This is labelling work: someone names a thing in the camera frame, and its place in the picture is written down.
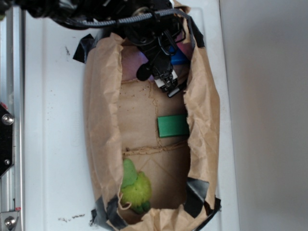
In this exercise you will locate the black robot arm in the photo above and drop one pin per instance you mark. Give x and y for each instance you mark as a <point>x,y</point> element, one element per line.
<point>111,15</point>

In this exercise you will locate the green plush toy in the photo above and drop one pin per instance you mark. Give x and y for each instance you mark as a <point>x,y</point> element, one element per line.
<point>136,189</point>

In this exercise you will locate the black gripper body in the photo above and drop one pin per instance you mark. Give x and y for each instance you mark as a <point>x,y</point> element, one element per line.
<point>156,39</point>

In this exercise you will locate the blue rectangular block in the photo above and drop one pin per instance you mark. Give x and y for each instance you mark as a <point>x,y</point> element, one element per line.
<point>179,57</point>

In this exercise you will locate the black metal bracket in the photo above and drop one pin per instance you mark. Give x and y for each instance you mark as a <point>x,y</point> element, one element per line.
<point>6,139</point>

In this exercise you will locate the aluminium frame rail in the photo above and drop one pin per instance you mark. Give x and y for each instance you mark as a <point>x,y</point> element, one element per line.
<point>12,62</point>

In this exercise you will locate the green rectangular block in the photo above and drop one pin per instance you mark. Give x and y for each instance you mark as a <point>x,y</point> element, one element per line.
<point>172,126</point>

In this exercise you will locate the brown paper bag tray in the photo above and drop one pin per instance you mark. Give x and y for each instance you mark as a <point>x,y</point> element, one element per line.
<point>120,118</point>

